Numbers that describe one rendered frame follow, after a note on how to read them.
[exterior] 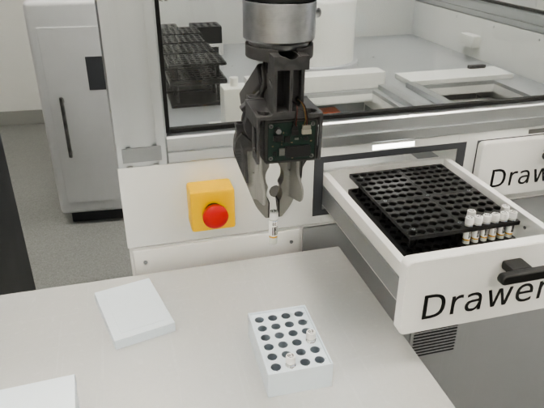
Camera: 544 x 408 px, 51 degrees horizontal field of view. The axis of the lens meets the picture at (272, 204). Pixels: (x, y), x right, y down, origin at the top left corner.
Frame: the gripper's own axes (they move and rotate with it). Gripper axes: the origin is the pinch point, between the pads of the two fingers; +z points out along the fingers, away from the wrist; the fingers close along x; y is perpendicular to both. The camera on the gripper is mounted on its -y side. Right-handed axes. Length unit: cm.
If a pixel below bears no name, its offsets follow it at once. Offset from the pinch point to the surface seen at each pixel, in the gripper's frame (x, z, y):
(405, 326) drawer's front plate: 15.4, 14.4, 9.5
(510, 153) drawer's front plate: 51, 7, -24
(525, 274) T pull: 28.5, 6.2, 12.6
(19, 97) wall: -92, 84, -347
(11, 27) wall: -89, 37, -347
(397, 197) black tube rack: 23.7, 7.8, -12.7
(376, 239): 16.0, 8.8, -2.8
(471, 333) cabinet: 52, 51, -25
